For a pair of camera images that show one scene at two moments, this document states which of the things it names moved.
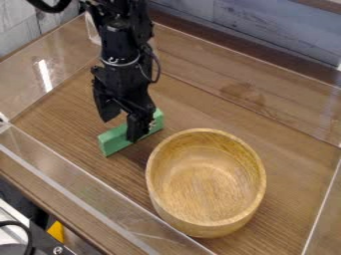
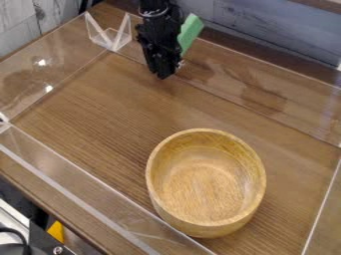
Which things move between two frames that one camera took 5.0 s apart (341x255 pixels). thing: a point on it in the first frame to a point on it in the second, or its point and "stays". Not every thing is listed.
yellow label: [58, 231] stays
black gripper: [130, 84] to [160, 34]
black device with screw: [46, 244] stays
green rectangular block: [115, 138] to [189, 33]
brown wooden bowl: [206, 179] stays
